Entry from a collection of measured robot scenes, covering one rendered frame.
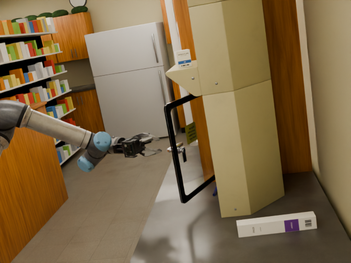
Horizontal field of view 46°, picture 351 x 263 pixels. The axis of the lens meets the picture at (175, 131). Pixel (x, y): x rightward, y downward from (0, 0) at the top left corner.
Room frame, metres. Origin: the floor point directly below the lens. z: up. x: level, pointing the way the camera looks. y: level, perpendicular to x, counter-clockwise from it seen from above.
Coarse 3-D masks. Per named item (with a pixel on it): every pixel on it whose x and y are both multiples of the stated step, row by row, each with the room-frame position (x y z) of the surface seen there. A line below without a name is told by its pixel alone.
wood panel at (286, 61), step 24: (264, 0) 1.74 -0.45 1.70; (288, 0) 1.73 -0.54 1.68; (288, 24) 1.73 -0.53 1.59; (192, 48) 1.80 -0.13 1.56; (288, 48) 1.73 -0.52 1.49; (288, 72) 1.73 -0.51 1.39; (288, 96) 1.73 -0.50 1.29; (288, 120) 1.74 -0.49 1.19; (288, 144) 1.74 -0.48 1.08; (288, 168) 1.74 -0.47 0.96
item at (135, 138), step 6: (120, 138) 1.75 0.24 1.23; (132, 138) 1.71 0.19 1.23; (138, 138) 1.70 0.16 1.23; (114, 144) 1.72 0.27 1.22; (120, 144) 1.71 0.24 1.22; (126, 144) 1.66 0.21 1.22; (132, 144) 1.65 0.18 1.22; (138, 144) 1.69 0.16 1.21; (144, 144) 1.71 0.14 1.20; (114, 150) 1.71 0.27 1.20; (120, 150) 1.72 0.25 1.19; (126, 150) 1.67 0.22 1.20; (132, 150) 1.65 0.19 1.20; (138, 150) 1.67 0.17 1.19; (126, 156) 1.68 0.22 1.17
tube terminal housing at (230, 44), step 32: (256, 0) 1.50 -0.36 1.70; (192, 32) 1.43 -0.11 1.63; (224, 32) 1.41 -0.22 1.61; (256, 32) 1.49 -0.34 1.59; (224, 64) 1.41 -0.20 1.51; (256, 64) 1.48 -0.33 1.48; (224, 96) 1.41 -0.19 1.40; (256, 96) 1.47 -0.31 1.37; (224, 128) 1.41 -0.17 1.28; (256, 128) 1.46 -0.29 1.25; (224, 160) 1.42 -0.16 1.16; (256, 160) 1.44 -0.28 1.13; (224, 192) 1.42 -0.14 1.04; (256, 192) 1.43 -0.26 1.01
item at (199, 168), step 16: (176, 112) 1.54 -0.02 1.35; (192, 112) 1.62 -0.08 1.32; (176, 128) 1.52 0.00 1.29; (192, 128) 1.61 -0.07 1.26; (176, 144) 1.51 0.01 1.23; (192, 144) 1.59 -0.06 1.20; (208, 144) 1.69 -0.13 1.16; (192, 160) 1.58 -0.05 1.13; (208, 160) 1.67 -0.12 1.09; (176, 176) 1.49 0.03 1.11; (192, 176) 1.56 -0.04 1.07; (208, 176) 1.66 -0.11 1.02
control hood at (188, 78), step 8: (192, 64) 1.57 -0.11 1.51; (168, 72) 1.45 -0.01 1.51; (176, 72) 1.44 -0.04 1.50; (184, 72) 1.43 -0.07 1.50; (192, 72) 1.43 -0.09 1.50; (176, 80) 1.44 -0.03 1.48; (184, 80) 1.43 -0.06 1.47; (192, 80) 1.43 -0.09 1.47; (184, 88) 1.44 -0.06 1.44; (192, 88) 1.43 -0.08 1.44; (200, 88) 1.43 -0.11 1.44
